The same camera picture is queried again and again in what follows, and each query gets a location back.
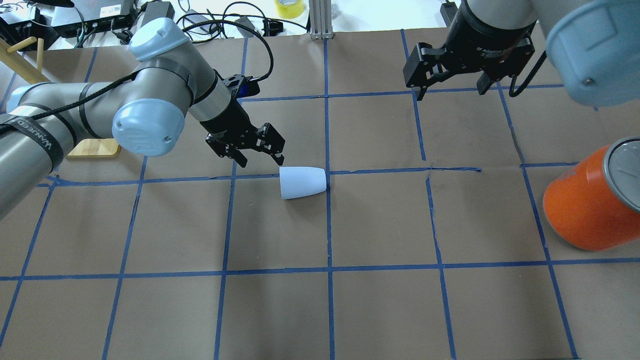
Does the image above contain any yellow tape roll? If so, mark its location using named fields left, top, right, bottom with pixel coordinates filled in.
left=273, top=0, right=306, bottom=19

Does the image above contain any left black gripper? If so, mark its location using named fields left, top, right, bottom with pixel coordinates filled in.
left=205, top=110, right=286, bottom=168

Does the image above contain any light blue plastic cup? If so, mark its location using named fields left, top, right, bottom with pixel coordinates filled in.
left=279, top=166, right=328, bottom=200

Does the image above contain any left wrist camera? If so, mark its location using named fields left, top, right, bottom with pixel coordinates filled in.
left=222, top=74, right=261, bottom=100

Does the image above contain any large black power brick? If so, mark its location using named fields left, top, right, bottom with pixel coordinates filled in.
left=138, top=0, right=175, bottom=27

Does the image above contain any aluminium frame post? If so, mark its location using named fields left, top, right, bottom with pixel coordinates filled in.
left=308, top=0, right=335, bottom=40

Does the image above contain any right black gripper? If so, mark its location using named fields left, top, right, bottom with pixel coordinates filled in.
left=403, top=22, right=536, bottom=101

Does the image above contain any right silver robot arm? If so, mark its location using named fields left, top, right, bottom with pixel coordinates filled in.
left=402, top=0, right=640, bottom=107

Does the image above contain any orange can with silver lid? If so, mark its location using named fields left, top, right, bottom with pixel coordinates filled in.
left=542, top=136, right=640, bottom=252

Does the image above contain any black power adapter brick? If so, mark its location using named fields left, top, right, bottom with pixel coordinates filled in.
left=439, top=0, right=458, bottom=28

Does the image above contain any wooden cup tree stand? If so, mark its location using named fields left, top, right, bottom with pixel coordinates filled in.
left=0, top=36, right=122, bottom=160

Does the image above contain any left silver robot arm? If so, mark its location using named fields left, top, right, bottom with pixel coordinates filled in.
left=0, top=17, right=286, bottom=217

